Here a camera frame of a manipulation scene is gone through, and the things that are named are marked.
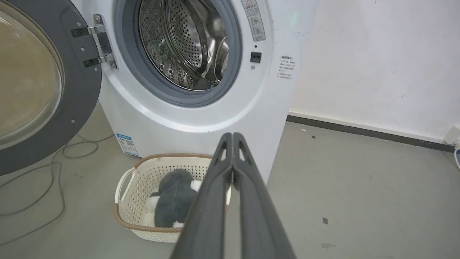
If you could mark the grey and white plush toy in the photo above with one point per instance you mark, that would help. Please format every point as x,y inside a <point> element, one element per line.
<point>174,201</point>

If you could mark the cream perforated laundry basket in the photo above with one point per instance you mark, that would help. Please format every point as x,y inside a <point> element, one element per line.
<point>143,201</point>

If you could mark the white wall power outlet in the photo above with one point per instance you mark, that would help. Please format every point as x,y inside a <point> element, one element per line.
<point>453,138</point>

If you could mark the white front-load washing machine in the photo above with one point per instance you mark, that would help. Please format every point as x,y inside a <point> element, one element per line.
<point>201,79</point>

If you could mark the grey round washing machine door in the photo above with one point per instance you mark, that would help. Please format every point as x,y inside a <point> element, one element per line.
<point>39,82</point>

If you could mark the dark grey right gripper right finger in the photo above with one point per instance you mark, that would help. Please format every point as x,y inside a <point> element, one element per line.
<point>257,216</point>

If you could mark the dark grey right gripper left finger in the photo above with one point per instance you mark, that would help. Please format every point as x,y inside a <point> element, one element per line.
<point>208,216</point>

